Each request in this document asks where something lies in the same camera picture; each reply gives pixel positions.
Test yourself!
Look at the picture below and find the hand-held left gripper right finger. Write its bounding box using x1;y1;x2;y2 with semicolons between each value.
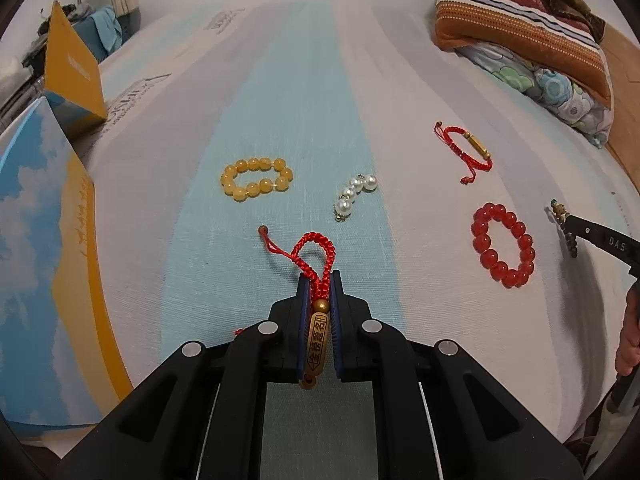
330;270;586;480

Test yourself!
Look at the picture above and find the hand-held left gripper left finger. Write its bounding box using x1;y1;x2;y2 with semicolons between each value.
55;272;313;480

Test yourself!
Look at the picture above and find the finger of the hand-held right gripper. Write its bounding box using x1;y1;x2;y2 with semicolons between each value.
569;214;640;267

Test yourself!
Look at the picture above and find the red cord bracelet gold charm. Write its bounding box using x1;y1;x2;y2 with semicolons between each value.
235;226;337;391

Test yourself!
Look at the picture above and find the dark bead bracelet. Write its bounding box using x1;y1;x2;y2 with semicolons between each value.
549;200;581;259

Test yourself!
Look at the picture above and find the red bead bracelet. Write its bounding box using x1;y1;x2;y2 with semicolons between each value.
470;202;536;289

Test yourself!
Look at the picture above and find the white pearl bracelet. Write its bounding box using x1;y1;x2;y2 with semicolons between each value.
333;173;377;222

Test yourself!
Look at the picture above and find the red cord bracelet gold tube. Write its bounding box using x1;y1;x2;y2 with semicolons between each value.
434;121;494;184

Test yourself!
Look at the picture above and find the yellow bead bracelet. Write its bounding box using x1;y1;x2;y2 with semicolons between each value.
220;156;294;202

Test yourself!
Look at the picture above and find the blue and yellow cardboard box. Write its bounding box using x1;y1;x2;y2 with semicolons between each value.
0;0;135;428

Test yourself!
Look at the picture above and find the person's right hand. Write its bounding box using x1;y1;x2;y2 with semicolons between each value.
615;284;640;377

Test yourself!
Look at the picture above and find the floral blanket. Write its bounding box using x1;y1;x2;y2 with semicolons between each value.
460;42;614;149

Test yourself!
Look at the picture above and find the striped pillow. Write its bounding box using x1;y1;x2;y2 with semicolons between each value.
433;0;614;109

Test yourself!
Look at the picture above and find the light blue cloth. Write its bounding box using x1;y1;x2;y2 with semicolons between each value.
92;6;124;54

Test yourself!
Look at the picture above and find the teal suitcase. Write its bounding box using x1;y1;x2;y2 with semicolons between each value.
70;7;125;58

